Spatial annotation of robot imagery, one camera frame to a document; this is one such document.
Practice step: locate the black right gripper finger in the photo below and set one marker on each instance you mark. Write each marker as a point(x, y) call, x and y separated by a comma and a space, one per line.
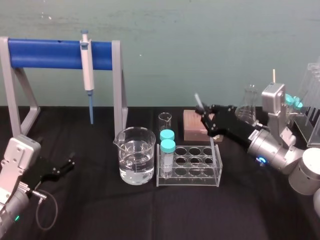
point(208, 126)
point(206, 111)

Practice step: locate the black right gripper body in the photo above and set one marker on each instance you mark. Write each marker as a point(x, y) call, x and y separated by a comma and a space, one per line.
point(231, 125)

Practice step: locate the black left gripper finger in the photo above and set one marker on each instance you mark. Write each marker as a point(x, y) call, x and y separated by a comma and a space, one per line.
point(64, 171)
point(67, 162)

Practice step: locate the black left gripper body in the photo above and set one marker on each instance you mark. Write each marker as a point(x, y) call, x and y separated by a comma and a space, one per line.
point(41, 172)

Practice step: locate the clear glass stirring rod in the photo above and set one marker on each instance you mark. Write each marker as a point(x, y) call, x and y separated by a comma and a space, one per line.
point(198, 100)

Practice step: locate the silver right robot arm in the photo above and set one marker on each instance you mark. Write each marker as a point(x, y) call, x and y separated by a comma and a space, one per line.
point(272, 152)

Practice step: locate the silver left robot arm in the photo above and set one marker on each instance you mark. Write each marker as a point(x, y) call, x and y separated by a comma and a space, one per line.
point(15, 160)

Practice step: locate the brown pipette tip box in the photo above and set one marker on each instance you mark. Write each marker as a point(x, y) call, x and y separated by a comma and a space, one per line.
point(192, 127)

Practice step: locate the clear glass conical flask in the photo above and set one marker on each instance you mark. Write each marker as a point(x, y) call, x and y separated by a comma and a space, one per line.
point(246, 110)

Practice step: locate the teal capped plastic tube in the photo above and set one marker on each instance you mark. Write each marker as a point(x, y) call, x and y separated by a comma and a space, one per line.
point(289, 99)
point(298, 103)
point(167, 146)
point(167, 135)

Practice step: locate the small empty glass beaker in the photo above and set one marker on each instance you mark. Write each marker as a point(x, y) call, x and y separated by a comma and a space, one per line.
point(165, 122)

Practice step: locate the clear acrylic tube rack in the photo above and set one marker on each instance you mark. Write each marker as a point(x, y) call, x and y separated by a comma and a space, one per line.
point(192, 172)

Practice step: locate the black table cloth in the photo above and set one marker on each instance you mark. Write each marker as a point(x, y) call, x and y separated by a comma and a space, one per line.
point(105, 210)

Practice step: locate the thin wooden stick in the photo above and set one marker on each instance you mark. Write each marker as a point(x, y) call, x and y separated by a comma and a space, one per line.
point(274, 76)

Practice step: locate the large glass beaker with water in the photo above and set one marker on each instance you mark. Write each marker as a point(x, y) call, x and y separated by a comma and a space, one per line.
point(136, 160)

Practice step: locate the tall clear acrylic stand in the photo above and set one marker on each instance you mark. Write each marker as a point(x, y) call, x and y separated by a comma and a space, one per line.
point(311, 120)

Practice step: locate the white and blue pipette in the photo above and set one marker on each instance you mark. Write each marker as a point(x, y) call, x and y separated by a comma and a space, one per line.
point(87, 72)

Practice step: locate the grey and blue pipette stand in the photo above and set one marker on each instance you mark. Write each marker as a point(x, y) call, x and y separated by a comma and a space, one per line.
point(45, 53)

